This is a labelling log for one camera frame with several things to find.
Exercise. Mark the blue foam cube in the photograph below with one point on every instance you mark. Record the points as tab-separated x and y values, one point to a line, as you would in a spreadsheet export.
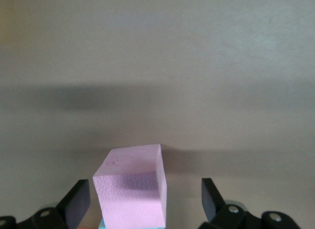
101	225

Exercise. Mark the pink foam cube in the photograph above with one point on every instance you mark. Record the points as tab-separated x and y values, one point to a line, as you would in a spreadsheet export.
133	194

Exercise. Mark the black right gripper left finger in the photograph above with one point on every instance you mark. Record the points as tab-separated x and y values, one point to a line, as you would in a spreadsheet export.
71	209

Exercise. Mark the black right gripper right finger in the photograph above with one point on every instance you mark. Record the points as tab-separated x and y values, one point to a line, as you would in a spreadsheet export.
216	211

